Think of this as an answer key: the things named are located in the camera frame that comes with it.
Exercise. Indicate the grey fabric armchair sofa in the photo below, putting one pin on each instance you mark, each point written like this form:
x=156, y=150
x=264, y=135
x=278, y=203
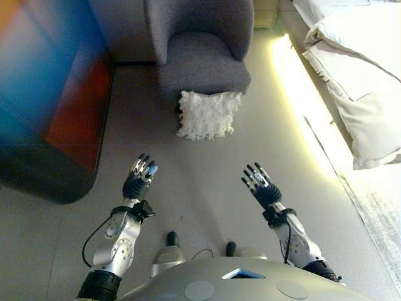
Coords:
x=200, y=59

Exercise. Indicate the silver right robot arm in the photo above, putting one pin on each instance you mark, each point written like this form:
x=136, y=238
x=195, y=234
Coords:
x=297, y=244

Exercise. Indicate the silver right robot leg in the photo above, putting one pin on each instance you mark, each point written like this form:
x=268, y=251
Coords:
x=247, y=252

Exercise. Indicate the glowing bed light strip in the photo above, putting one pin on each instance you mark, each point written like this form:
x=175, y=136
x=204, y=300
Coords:
x=291, y=81

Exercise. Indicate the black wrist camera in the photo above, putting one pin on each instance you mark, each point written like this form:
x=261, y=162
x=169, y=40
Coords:
x=144, y=210
x=272, y=218

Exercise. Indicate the silver left robot leg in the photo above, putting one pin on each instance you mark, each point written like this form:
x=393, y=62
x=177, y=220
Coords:
x=167, y=255

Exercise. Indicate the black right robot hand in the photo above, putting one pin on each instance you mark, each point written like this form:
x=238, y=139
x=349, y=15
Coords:
x=267, y=192

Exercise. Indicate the white bed pillow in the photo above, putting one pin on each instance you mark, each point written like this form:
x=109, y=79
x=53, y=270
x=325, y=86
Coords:
x=372, y=135

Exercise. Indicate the grey robot torso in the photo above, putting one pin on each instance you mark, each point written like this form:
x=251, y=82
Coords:
x=238, y=285

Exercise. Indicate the grey white woven throw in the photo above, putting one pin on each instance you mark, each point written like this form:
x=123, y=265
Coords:
x=379, y=219

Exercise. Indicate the white fringed cushion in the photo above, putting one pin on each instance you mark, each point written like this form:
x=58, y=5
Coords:
x=206, y=116

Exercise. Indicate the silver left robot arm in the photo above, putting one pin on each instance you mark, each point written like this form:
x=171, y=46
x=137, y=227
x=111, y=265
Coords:
x=120, y=251

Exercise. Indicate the silver robot leg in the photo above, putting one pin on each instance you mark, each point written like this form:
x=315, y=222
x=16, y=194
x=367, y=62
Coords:
x=167, y=255
x=247, y=252

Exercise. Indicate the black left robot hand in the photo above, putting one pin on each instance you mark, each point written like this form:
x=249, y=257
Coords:
x=134, y=186

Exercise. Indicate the light wooden nightstand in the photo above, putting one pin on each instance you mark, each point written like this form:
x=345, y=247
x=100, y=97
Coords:
x=266, y=14

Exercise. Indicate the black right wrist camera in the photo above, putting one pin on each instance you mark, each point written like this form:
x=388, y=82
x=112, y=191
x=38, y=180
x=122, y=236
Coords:
x=272, y=218

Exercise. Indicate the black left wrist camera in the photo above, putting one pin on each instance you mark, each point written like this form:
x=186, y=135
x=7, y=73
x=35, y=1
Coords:
x=144, y=210

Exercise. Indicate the cream fringed bed blanket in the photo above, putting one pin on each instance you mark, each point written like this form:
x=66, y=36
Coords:
x=326, y=78

